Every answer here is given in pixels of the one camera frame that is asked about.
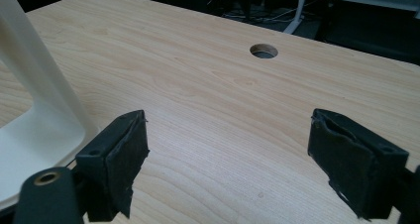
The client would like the black stand pole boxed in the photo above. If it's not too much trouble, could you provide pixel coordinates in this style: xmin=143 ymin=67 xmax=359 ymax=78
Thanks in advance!
xmin=241 ymin=0 xmax=255 ymax=22

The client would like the white floor cable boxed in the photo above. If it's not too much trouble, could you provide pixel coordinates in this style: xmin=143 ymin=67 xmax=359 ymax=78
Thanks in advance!
xmin=221 ymin=6 xmax=305 ymax=24

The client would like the white plastic stand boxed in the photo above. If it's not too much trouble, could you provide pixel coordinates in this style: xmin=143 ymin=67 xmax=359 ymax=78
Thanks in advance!
xmin=0 ymin=0 xmax=100 ymax=212

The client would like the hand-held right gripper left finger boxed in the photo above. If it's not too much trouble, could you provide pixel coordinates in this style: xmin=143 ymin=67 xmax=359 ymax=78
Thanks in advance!
xmin=74 ymin=109 xmax=151 ymax=223

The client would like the white metal stand leg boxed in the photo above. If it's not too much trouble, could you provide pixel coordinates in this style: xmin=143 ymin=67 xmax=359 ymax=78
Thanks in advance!
xmin=282 ymin=0 xmax=311 ymax=36

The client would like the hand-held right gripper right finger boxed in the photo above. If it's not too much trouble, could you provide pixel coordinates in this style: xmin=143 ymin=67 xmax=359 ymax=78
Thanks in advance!
xmin=307 ymin=108 xmax=410 ymax=220

